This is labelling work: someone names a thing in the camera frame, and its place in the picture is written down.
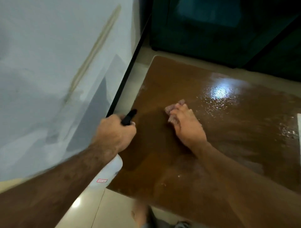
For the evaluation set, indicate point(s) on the person's right hand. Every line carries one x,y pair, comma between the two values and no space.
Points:
188,129

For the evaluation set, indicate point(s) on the person's left hand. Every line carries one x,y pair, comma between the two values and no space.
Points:
110,133

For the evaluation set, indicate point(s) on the person's right fingers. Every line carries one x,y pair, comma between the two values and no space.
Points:
177,115

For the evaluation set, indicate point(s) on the person's left fingers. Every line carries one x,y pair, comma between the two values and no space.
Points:
130,131

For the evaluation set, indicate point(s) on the pink cleaning cloth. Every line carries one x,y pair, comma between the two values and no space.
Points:
172,107

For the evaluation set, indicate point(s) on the white spray bottle black nozzle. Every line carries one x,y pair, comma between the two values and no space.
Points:
110,170

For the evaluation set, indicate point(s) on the person's left forearm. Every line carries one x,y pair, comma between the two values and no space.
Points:
58,185

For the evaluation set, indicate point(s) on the person's right forearm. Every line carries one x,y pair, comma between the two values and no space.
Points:
237,183

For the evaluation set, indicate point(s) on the person's leg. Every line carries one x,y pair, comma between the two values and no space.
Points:
140,215

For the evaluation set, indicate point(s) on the dark green sofa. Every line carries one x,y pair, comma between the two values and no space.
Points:
223,30

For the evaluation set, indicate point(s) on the grey shorts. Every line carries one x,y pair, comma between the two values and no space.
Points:
164,224

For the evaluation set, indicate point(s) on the white cabinet with black edge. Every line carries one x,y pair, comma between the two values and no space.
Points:
47,70

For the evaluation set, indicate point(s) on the white panel edge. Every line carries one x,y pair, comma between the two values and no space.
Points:
299,131

